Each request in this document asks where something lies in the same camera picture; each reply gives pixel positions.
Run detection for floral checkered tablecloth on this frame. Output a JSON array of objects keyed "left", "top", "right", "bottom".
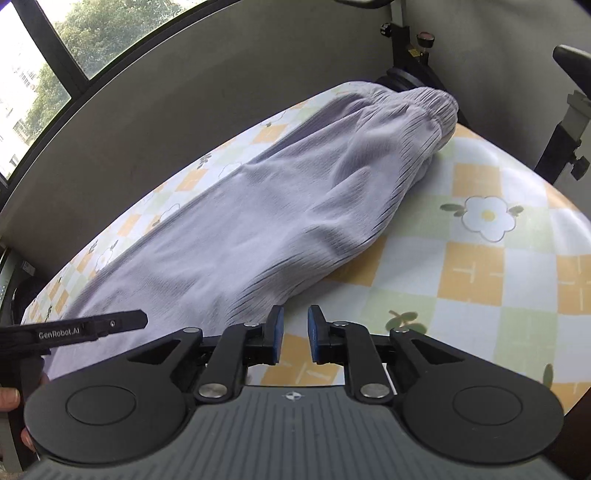
[{"left": 21, "top": 85, "right": 591, "bottom": 398}]

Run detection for black framed window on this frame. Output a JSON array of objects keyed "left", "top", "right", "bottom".
[{"left": 0, "top": 0, "right": 218, "bottom": 185}]

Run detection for person's left hand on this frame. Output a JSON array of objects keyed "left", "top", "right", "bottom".
[{"left": 0, "top": 387, "right": 38, "bottom": 455}]

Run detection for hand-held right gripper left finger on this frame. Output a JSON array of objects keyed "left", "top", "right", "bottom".
[{"left": 124, "top": 305, "right": 284, "bottom": 402}]

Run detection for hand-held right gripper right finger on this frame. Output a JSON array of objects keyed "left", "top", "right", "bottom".
[{"left": 307, "top": 305, "right": 467, "bottom": 403}]

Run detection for black exercise bike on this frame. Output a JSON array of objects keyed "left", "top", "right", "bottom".
[{"left": 332, "top": 0, "right": 591, "bottom": 183}]

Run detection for lavender ribbed pants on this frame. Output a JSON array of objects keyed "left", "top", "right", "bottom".
[{"left": 44, "top": 80, "right": 460, "bottom": 384}]

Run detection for grey washing machine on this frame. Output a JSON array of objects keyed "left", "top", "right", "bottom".
[{"left": 0, "top": 247, "right": 47, "bottom": 324}]

